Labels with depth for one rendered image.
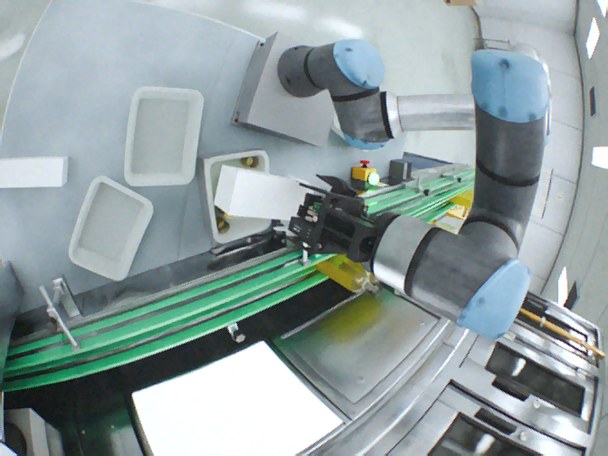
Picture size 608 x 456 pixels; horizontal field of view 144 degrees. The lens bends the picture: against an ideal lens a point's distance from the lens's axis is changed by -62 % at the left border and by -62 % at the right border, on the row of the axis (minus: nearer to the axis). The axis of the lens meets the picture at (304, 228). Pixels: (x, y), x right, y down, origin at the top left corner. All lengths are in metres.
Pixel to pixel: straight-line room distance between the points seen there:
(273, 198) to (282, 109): 0.35
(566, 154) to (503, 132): 6.19
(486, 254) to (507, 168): 0.08
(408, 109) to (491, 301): 0.45
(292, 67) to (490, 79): 0.50
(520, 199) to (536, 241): 6.41
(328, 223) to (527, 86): 0.24
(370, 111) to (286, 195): 0.28
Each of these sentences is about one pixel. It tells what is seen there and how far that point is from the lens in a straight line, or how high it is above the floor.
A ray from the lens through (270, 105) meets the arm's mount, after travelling 0.66.
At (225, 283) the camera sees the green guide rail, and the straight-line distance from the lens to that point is 0.65.
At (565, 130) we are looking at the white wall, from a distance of 6.43.
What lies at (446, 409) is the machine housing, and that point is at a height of 1.48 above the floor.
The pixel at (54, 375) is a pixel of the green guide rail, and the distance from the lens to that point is 0.78.
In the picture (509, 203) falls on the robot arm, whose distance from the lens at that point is 0.26.
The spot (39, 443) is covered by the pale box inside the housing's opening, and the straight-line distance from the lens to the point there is 0.85.
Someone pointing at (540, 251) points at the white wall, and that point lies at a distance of 6.75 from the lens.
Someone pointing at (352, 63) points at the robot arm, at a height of 1.08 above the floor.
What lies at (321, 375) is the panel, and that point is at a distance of 0.65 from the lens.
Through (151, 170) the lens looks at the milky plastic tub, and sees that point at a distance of 0.67.
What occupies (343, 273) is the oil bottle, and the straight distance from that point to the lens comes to 0.71.
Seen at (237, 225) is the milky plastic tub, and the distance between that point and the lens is 0.73.
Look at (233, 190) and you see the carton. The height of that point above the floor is 1.11.
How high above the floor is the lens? 1.42
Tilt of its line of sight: 45 degrees down
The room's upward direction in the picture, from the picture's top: 118 degrees clockwise
